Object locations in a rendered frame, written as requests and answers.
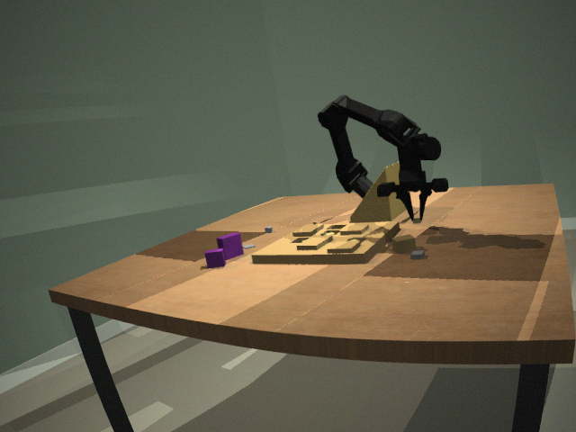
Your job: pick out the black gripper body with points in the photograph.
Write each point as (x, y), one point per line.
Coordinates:
(438, 185)

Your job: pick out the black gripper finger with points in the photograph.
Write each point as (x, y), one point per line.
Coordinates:
(422, 203)
(407, 202)

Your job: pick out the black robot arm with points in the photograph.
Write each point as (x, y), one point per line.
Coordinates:
(390, 125)

